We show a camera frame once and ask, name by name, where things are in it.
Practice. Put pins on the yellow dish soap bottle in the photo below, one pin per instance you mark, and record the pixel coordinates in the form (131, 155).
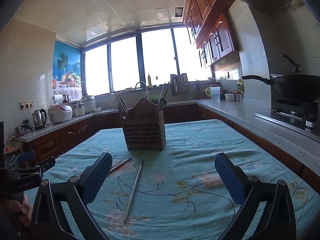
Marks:
(149, 81)

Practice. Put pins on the wooden stool shelf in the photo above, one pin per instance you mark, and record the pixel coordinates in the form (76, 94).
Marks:
(13, 149)

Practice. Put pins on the white red rice cooker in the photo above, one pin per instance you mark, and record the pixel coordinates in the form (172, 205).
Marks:
(60, 113)

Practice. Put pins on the chrome kitchen faucet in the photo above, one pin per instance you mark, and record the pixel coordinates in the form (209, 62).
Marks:
(144, 87)

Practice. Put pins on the large white pot cooker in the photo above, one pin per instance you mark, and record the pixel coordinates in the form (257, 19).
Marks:
(89, 102)

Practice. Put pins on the teal floral tablecloth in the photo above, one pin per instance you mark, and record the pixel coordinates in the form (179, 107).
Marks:
(179, 193)

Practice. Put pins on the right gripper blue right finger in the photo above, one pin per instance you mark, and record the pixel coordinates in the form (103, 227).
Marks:
(278, 218)

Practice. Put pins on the green colander with vegetables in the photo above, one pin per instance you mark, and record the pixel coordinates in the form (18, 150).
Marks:
(155, 99)

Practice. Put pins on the yellow oil bottle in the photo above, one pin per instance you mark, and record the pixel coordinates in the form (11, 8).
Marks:
(240, 86)

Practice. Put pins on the wooden utensil holder box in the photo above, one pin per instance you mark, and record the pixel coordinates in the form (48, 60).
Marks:
(144, 130)

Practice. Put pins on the small white cooker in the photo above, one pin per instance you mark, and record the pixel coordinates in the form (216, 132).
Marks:
(79, 109)

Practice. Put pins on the person's left hand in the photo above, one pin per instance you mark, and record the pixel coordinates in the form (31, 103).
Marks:
(23, 209)

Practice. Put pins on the lower wooden cabinets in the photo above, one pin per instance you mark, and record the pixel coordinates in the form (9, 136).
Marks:
(54, 140)

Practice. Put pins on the stainless electric kettle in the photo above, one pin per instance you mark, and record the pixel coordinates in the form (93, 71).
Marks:
(39, 118)

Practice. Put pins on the bamboo chopstick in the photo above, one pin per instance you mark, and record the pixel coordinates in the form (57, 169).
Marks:
(166, 90)

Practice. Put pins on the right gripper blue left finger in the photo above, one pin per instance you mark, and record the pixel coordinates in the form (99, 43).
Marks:
(48, 219)

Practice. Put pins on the wall power outlet strip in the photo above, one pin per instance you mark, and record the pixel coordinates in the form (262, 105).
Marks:
(27, 104)

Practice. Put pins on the knife block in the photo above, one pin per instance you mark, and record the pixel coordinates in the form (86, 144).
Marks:
(198, 89)

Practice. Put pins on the dish drying rack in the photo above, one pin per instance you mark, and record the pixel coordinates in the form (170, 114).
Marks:
(179, 85)

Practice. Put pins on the tropical fruit poster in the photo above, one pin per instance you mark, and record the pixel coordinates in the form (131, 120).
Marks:
(67, 71)

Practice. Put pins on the wooden cabinets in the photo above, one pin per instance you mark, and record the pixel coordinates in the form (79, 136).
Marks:
(213, 33)
(54, 140)

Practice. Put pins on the metal spoon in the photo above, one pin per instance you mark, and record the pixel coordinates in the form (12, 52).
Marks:
(162, 103)

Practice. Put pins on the white bowl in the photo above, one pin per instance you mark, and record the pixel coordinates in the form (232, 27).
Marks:
(229, 97)

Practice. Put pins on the seasoning jars set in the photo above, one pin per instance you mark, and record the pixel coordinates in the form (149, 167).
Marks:
(238, 97)

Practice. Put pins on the upper wooden cabinets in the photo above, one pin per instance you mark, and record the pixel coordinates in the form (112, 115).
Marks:
(213, 33)

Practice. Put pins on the clear pitcher green handle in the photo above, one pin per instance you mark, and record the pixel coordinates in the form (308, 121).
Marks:
(213, 92)

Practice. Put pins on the gas stove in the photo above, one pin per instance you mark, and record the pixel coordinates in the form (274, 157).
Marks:
(293, 115)

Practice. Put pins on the black wok pan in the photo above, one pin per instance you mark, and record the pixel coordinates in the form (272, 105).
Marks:
(296, 87)

